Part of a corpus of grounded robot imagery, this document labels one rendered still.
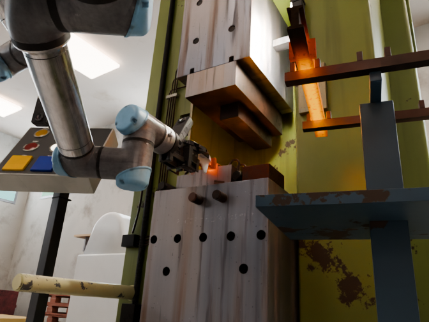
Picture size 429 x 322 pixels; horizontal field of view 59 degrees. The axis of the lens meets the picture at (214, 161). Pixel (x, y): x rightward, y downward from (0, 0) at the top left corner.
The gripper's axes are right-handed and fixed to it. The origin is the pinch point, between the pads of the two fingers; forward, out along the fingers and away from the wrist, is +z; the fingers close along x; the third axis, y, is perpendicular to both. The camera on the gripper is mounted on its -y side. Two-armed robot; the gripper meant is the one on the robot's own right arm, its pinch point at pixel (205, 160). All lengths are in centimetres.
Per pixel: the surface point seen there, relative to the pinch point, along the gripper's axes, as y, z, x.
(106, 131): -17.3, -2.3, -43.7
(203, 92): -26.6, 2.4, -4.3
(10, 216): -115, 359, -704
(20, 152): -6, -20, -66
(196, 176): 3.6, 2.6, -4.6
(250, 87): -31.9, 13.3, 7.9
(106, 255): -5, 192, -237
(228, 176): 4.9, 2.6, 6.9
